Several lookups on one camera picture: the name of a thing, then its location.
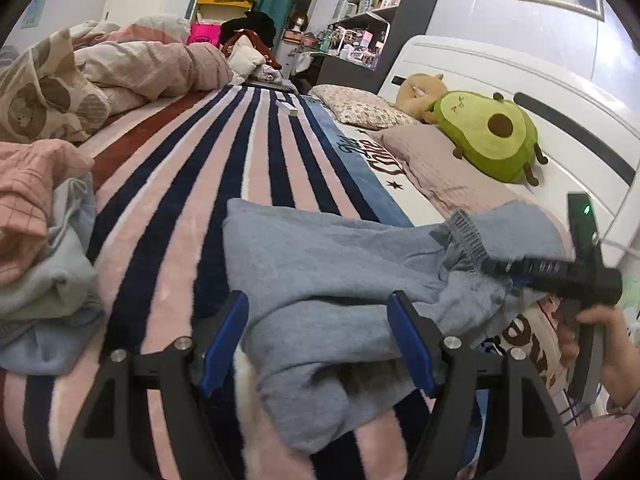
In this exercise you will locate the black clothing pile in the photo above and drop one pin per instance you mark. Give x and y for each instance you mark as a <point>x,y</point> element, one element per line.
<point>250,25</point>

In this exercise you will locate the mannequin head with wig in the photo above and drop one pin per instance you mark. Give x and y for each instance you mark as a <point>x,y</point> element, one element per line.
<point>298,21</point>

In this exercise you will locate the pink ribbed pillow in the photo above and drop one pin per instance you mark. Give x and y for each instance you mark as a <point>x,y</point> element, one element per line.
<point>440,165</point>

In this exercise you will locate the green avocado plush toy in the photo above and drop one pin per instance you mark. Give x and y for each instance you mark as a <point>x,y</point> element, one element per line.
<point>480,135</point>

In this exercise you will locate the pile of clothes on chair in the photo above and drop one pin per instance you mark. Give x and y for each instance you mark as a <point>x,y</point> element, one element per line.
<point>250,57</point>

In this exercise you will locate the white bed headboard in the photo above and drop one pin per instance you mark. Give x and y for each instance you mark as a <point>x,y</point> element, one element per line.
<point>550,75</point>

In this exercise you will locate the grey-blue pants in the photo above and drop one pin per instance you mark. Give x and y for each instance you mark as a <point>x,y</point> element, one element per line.
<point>325,280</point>

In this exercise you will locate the pink shopping bag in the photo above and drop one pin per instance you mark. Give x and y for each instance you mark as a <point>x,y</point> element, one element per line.
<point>204,35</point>

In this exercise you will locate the person's right forearm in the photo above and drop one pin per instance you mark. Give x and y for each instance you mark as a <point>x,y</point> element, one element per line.
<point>622,406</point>

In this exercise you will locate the white remote control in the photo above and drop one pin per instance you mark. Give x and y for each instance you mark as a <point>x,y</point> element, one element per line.
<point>287,108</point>

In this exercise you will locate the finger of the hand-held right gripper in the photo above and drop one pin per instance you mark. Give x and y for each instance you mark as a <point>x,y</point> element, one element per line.
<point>505,270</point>

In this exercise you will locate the floral pillow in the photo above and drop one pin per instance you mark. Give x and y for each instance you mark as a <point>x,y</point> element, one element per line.
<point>365,107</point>

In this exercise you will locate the person's right hand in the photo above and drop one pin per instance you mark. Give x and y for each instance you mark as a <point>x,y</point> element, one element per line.
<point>607,350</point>

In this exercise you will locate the strawberry printed cloth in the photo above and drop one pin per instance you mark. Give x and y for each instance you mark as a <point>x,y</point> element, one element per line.
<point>525,340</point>

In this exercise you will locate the light blue cloth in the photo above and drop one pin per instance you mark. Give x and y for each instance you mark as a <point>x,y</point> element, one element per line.
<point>55,285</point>

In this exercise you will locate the beige brown-dotted pillow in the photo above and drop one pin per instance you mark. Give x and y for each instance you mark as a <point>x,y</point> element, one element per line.
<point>45,95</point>

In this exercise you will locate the light blue wall poster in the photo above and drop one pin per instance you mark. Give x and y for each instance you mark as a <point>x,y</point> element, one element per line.
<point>37,7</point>

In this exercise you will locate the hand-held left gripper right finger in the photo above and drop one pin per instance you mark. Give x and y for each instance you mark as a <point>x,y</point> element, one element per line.
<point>410,345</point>

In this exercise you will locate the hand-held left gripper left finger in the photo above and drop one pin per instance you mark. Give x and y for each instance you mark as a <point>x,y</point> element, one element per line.
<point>225,345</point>

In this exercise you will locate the dark bookshelf with clutter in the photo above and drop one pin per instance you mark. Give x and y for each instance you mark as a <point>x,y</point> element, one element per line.
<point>410,20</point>

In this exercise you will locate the pink checked cloth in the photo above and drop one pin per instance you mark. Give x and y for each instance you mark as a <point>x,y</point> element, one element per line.
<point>35,185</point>

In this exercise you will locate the yellow shelf rack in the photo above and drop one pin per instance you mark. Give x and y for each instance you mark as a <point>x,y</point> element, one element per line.
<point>222,4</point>

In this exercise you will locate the pink and white duvet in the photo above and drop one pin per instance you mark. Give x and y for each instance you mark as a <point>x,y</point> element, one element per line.
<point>150,67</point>

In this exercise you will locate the striped blanket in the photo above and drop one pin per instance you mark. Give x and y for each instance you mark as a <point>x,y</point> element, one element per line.
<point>200,170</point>

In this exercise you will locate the brown plush toy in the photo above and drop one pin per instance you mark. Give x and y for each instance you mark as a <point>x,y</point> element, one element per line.
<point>417,95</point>

